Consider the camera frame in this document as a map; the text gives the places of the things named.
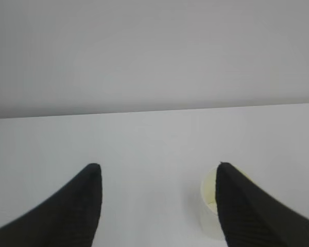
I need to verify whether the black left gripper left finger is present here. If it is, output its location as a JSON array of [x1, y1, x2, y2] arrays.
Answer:
[[0, 163, 102, 246]]

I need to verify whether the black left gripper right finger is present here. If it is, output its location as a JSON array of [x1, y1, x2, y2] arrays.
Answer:
[[215, 163, 309, 246]]

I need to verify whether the white paper cup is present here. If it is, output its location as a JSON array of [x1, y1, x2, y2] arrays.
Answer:
[[200, 166, 253, 241]]

